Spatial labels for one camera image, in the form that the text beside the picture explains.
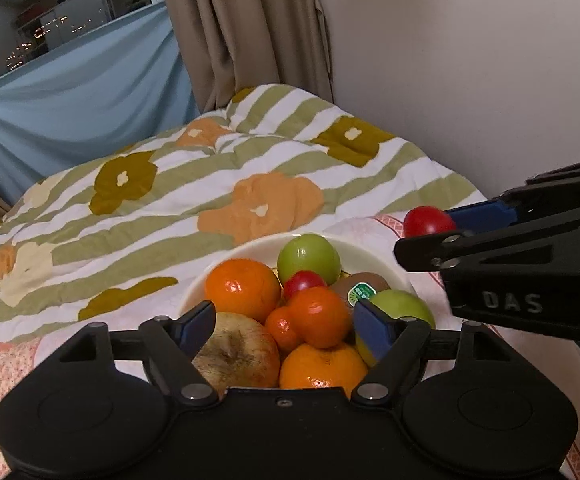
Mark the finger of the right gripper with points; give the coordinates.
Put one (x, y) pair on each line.
(554, 239)
(484, 216)

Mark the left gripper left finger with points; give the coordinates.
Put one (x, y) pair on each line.
(171, 345)

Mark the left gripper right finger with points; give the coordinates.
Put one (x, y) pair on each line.
(398, 346)

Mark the green apple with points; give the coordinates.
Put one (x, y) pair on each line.
(396, 304)
(309, 252)

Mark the red cherry tomato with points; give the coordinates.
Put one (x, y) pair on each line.
(427, 220)
(302, 280)

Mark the brown kiwi with sticker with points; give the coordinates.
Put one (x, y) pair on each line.
(353, 287)

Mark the large red yellow apple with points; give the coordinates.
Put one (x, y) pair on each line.
(240, 353)

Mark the small mandarin front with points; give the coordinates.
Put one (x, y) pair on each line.
(320, 317)

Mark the small mandarin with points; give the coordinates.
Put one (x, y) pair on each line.
(279, 325)
(320, 317)

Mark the large orange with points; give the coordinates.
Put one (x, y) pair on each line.
(310, 367)
(243, 286)

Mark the large orange front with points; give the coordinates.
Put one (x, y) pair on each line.
(243, 286)

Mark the cream cartoon bear plate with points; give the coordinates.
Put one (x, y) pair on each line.
(355, 255)

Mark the green striped floral quilt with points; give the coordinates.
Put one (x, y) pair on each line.
(109, 234)

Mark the blue hanging sheet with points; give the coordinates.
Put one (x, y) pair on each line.
(114, 86)

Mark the right beige curtain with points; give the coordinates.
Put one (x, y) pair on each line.
(231, 45)

